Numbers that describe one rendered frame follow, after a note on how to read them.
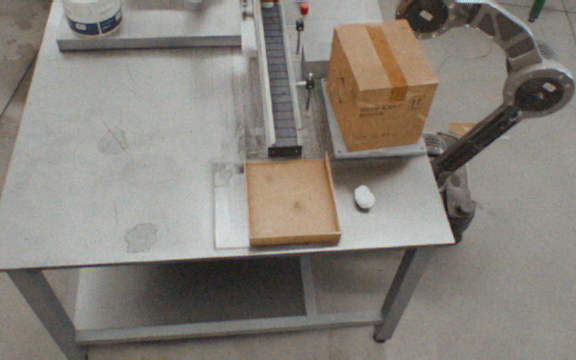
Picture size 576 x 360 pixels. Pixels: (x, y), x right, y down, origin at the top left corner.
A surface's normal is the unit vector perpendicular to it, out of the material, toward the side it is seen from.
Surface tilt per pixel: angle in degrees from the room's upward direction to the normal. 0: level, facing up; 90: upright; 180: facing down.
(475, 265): 0
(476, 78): 0
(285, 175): 0
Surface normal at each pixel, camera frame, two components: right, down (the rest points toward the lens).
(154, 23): 0.06, -0.61
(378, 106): 0.20, 0.78
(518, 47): -0.10, 0.78
